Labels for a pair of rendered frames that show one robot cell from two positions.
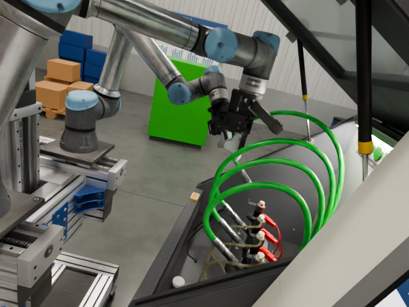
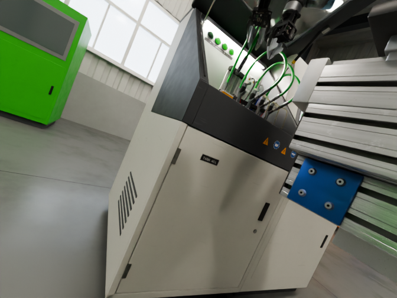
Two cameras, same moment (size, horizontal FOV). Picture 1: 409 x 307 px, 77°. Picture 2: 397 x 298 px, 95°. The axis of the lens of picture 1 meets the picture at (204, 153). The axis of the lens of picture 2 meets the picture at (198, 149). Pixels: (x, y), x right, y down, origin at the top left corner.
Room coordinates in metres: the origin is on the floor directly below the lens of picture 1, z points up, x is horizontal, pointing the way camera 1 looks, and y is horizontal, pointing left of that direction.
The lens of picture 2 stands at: (1.39, 0.56, 0.76)
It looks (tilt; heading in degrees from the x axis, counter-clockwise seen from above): 3 degrees down; 234
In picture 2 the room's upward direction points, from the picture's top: 24 degrees clockwise
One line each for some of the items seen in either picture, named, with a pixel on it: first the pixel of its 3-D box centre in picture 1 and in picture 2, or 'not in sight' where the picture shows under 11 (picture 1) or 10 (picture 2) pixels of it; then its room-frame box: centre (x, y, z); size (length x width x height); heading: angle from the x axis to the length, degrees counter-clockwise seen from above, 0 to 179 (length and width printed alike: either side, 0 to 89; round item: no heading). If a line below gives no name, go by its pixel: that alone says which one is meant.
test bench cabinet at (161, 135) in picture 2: not in sight; (189, 201); (0.71, -0.24, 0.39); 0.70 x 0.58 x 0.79; 172
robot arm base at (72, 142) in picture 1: (80, 135); not in sight; (1.00, 0.53, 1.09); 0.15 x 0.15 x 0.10
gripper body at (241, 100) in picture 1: (242, 112); (285, 28); (0.75, -0.08, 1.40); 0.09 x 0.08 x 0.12; 82
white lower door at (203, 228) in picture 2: not in sight; (217, 223); (0.75, 0.04, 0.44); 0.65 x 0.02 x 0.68; 172
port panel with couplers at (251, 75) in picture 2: not in sight; (249, 93); (0.44, -0.44, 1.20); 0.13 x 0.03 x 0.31; 172
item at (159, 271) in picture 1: (174, 245); (254, 135); (0.74, 0.02, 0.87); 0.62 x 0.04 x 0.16; 172
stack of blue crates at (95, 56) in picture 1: (87, 61); not in sight; (6.48, 3.35, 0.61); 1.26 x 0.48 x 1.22; 90
